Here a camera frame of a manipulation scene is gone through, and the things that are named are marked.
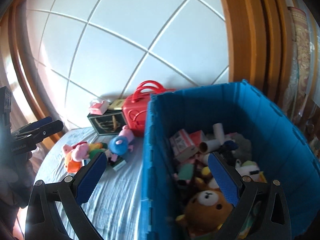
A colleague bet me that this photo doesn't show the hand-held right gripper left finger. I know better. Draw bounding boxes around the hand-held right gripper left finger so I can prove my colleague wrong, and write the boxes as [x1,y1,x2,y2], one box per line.
[24,151,108,240]

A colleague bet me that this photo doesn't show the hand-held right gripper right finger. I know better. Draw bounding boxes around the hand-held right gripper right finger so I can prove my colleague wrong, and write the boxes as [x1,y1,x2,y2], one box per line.
[207,152,292,240]

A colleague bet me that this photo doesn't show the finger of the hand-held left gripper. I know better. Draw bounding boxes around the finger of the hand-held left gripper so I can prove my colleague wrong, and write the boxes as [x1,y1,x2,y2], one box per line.
[19,116,53,133]
[15,120,64,144]

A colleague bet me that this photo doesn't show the white cardboard tube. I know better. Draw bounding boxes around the white cardboard tube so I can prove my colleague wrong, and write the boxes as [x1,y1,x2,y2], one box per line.
[199,140,220,153]
[212,123,225,143]

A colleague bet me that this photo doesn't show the grey koala plush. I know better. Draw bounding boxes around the grey koala plush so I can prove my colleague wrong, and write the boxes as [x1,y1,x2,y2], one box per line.
[225,132,253,160]

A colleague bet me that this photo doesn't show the blue plastic storage crate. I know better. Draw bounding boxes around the blue plastic storage crate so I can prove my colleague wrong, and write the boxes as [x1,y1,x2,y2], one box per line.
[141,79,320,240]

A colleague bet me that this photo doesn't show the person's left hand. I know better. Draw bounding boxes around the person's left hand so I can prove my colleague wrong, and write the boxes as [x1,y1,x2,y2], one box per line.
[0,155,35,207]

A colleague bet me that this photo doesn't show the pink pig plush orange dress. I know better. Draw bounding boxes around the pink pig plush orange dress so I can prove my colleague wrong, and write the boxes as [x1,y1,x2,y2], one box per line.
[65,144,91,173]

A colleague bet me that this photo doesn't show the pink pig plush red dress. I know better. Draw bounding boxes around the pink pig plush red dress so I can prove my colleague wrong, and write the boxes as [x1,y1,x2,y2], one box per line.
[62,141,87,157]

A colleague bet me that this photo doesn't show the brown bear plush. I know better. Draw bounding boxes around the brown bear plush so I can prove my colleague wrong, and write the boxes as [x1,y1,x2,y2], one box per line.
[176,190,234,238]

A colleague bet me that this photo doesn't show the small green white carton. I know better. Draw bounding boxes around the small green white carton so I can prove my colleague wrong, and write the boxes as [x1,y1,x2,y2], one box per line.
[112,160,127,172]

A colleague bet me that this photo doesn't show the striped bedsheet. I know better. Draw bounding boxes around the striped bedsheet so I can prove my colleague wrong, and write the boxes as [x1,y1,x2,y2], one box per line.
[37,126,148,240]

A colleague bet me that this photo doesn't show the pink pig plush blue shirt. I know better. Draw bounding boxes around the pink pig plush blue shirt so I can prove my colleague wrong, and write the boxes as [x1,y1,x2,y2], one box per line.
[108,126,137,163]

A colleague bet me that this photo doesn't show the red white printed box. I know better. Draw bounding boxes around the red white printed box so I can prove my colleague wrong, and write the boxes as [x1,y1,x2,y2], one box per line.
[170,129,197,162]

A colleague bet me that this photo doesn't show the black gift box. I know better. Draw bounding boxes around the black gift box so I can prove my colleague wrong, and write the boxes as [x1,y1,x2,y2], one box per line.
[87,111,127,137]

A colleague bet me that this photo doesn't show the pink tissue pack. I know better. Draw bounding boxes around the pink tissue pack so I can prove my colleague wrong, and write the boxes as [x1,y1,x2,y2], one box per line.
[89,99,110,116]

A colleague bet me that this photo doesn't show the gold box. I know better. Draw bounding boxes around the gold box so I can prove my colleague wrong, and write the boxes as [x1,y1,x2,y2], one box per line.
[107,100,125,111]

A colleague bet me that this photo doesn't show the red hard-shell suitcase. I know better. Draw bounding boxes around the red hard-shell suitcase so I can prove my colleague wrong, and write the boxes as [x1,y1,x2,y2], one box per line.
[122,80,175,137]

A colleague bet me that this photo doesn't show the white padded headboard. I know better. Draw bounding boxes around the white padded headboard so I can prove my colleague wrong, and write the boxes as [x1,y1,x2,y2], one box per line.
[25,0,233,130]

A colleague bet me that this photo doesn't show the patterned wall hanging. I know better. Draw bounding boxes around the patterned wall hanging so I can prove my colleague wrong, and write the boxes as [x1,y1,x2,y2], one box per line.
[287,6,320,140]

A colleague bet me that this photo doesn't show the wooden headboard frame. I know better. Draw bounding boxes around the wooden headboard frame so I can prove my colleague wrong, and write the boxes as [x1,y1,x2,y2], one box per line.
[7,0,293,140]

